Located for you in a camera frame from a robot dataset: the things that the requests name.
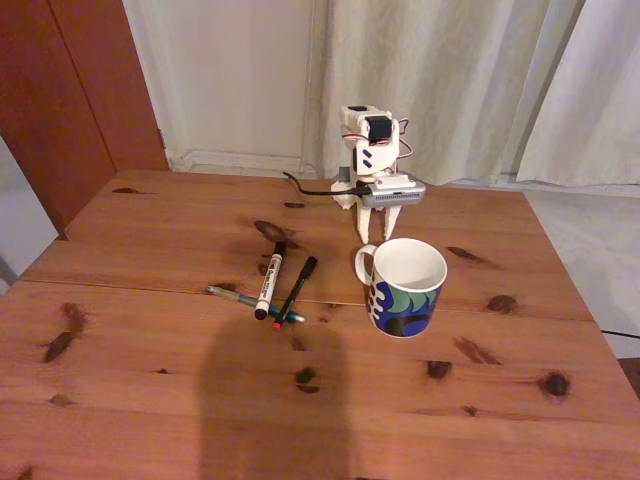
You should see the silver grey camera box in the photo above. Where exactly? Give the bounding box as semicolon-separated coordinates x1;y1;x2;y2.
360;180;427;210

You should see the white marker black cap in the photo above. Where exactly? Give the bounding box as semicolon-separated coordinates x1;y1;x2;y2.
253;241;289;322

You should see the black pen red end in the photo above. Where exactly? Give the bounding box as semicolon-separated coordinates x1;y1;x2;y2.
271;256;319;332

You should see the red white servo cable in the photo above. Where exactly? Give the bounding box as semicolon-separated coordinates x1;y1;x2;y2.
394;118;417;174

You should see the white fabric curtain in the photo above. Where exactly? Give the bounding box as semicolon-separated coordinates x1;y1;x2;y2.
514;0;640;189
299;0;586;189

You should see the white mug blue green pattern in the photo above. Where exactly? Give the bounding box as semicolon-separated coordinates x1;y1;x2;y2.
354;237;449;340

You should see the black camera cable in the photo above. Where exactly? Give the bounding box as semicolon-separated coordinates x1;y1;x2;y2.
282;171;372;198

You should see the brown wooden door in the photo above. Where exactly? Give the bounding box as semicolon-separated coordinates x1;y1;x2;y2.
0;0;169;241

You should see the green transparent pen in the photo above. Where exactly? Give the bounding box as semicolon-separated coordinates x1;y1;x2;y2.
205;284;306;324

